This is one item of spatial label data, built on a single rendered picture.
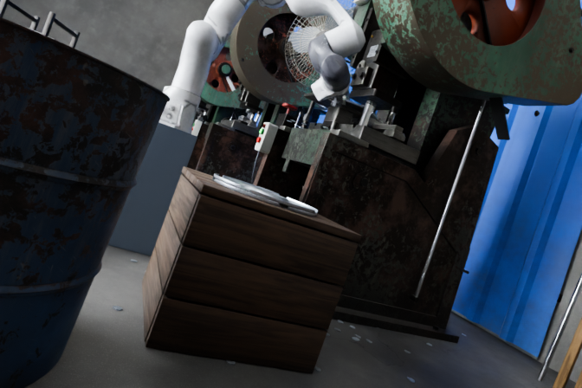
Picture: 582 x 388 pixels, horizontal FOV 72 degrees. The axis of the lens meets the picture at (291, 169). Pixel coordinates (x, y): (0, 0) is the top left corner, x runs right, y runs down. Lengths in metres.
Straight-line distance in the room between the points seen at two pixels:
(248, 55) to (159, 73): 5.29
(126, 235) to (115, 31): 6.91
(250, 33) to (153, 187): 1.80
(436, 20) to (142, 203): 1.14
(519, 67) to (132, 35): 7.23
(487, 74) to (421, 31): 0.32
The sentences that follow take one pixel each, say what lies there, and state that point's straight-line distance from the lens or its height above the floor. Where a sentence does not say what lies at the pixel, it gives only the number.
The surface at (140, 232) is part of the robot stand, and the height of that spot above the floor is 0.07.
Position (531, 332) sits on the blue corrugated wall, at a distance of 2.43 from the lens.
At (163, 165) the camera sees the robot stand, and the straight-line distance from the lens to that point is 1.46.
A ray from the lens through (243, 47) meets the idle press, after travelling 2.99.
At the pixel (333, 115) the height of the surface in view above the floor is 0.73.
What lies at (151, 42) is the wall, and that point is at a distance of 8.24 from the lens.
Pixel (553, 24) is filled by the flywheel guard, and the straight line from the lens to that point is 1.88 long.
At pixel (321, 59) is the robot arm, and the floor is 0.80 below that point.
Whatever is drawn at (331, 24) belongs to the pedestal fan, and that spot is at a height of 1.41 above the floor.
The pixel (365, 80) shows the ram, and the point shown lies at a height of 0.92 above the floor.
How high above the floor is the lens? 0.42
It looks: 1 degrees up
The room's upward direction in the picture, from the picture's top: 20 degrees clockwise
